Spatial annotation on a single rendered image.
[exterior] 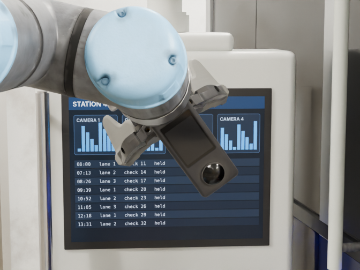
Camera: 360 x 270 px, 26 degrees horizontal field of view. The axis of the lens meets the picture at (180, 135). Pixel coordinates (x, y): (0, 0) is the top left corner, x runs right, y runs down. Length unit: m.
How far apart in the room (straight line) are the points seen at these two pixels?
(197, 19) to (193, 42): 2.57
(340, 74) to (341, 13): 0.10
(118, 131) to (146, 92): 0.29
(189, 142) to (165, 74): 0.20
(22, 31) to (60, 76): 0.09
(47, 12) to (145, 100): 0.10
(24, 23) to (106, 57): 0.07
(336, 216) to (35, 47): 0.87
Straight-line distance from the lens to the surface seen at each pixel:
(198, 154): 0.79
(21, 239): 3.68
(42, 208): 1.46
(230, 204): 1.52
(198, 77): 0.88
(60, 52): 0.62
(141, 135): 0.81
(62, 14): 0.63
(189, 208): 1.52
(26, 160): 3.62
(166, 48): 0.59
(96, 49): 0.60
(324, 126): 1.56
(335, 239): 1.36
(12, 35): 0.52
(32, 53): 0.56
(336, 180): 1.34
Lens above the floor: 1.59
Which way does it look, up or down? 8 degrees down
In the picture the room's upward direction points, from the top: straight up
